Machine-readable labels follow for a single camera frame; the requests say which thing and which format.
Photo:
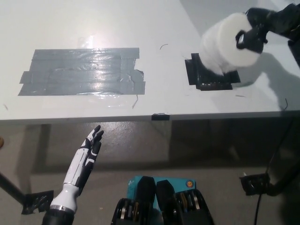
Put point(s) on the black floor tape patch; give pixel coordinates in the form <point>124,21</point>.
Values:
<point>37,201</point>
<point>253,185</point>

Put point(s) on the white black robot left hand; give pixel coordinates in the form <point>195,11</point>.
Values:
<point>80,168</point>

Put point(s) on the white toilet paper roll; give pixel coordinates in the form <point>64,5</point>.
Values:
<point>220,47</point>

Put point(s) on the small black tape strip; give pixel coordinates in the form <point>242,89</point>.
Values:
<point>160,117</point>

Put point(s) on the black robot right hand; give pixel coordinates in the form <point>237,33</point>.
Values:
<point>255,39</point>

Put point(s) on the black teal robot body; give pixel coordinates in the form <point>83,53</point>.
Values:
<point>145,199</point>

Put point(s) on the grey duct tape patch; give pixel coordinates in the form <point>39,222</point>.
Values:
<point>70,71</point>

